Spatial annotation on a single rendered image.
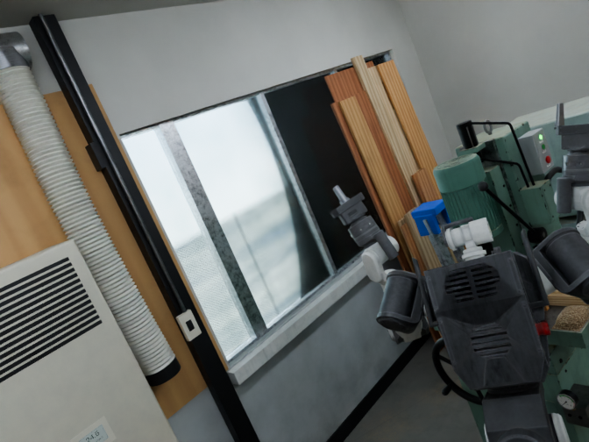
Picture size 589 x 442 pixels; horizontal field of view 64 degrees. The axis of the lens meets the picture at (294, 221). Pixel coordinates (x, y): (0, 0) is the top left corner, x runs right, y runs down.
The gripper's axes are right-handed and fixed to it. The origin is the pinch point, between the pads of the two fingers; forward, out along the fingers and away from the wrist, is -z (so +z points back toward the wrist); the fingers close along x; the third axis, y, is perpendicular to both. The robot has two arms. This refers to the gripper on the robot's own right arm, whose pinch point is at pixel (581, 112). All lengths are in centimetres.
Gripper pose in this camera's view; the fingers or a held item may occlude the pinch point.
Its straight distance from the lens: 147.6
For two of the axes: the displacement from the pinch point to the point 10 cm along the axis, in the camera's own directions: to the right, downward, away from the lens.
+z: 0.9, 9.8, 1.6
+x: -5.7, -0.8, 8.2
